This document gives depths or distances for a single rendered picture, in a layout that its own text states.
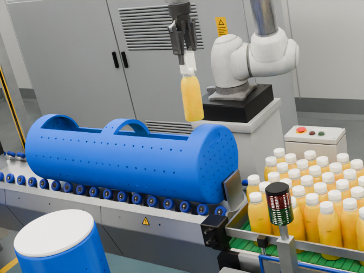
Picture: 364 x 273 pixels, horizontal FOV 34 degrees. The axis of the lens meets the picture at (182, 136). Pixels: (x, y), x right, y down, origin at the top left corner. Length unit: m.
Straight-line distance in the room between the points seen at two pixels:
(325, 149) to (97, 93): 2.79
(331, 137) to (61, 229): 0.99
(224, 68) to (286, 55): 0.28
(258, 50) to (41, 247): 1.25
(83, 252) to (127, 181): 0.35
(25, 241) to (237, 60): 1.21
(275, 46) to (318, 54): 2.41
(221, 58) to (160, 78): 1.58
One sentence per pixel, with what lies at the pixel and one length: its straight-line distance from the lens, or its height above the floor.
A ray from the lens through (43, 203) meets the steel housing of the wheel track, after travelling 2.68.
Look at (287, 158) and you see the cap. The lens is 2.10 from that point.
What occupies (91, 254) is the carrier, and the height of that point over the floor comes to 0.96.
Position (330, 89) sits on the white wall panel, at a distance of 5.07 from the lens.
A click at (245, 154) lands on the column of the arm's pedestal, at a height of 0.85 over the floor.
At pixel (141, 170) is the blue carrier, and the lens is 2.14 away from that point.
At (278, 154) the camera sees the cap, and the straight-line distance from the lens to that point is 2.15.
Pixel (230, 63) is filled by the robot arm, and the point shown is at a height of 1.26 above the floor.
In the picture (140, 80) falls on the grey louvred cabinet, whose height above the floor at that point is 0.79.
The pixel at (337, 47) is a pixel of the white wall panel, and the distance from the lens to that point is 4.92.
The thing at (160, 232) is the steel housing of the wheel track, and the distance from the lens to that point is 2.26.
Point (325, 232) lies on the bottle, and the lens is 1.83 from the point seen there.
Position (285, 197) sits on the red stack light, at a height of 1.24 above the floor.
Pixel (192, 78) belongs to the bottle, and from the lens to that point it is 2.01.
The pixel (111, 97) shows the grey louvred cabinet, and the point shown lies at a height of 0.64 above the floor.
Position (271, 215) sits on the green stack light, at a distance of 1.58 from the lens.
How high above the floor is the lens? 2.02
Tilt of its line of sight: 23 degrees down
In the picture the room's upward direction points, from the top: 13 degrees counter-clockwise
